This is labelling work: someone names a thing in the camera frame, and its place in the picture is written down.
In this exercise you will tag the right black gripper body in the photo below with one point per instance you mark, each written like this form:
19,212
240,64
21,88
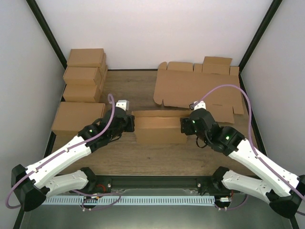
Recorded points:
186,124

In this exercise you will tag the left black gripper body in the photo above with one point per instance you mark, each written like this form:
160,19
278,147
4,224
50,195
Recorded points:
130,128

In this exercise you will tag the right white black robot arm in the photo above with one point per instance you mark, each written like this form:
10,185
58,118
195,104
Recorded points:
282,190

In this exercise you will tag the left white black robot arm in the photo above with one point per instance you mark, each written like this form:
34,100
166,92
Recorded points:
33,184

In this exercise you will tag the large front folded cardboard box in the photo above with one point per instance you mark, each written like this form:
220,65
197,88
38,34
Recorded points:
72,117

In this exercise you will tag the stack of flat cardboard blanks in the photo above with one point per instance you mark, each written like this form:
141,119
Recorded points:
216,81

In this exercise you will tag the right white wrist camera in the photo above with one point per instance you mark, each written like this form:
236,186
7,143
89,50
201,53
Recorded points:
197,105

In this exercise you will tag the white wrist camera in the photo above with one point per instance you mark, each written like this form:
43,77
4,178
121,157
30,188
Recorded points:
123,104
197,105

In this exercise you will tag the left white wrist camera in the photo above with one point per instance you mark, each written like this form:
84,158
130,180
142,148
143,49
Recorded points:
123,104

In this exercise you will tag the black aluminium frame rail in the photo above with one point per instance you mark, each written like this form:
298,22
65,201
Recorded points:
108,183

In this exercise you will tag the light blue slotted cable duct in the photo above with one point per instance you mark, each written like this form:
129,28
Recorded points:
134,200

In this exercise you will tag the right black corner post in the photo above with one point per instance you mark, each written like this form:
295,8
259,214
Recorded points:
274,6

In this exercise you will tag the black corner post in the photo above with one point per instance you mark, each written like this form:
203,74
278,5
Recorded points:
47,31
274,6

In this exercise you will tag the left black corner post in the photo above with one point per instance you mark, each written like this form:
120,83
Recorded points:
47,31

